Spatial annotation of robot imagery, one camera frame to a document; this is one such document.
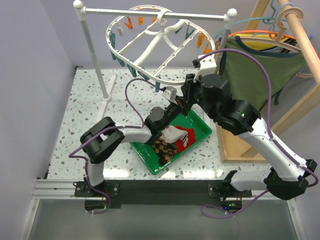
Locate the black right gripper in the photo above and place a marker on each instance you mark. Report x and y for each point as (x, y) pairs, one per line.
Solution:
(188, 87)

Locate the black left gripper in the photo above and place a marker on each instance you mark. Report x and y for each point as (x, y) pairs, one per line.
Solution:
(181, 109)

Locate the white striped sock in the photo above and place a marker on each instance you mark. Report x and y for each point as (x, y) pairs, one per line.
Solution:
(170, 134)

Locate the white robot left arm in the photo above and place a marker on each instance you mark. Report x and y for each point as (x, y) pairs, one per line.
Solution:
(101, 140)

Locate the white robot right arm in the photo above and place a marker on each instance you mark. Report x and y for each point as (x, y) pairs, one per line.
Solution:
(287, 177)

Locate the white clip hanger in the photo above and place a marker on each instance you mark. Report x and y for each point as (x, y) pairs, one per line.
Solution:
(130, 28)

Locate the orange clothes hanger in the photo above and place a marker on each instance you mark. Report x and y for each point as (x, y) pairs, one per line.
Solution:
(271, 34)

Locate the teal clothes hanger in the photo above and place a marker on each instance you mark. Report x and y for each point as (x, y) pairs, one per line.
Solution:
(257, 15)

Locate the beige wooden clothes hanger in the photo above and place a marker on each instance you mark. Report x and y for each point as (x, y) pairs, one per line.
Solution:
(281, 33)

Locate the green plastic tray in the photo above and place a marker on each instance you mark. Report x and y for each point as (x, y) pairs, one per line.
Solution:
(192, 123)

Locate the green t-shirt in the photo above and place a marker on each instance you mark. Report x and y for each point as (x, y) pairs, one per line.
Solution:
(247, 80)

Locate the white drying rack stand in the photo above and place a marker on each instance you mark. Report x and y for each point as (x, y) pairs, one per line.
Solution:
(165, 22)

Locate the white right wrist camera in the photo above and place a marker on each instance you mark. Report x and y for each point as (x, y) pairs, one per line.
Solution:
(205, 67)

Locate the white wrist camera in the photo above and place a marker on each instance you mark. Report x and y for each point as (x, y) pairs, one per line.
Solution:
(170, 93)
(205, 67)

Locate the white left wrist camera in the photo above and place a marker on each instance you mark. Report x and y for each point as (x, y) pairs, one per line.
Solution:
(170, 93)

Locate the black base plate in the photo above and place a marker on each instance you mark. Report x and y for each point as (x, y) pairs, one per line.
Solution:
(155, 192)

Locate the aluminium rail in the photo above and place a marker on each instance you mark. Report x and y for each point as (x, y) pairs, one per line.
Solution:
(54, 189)

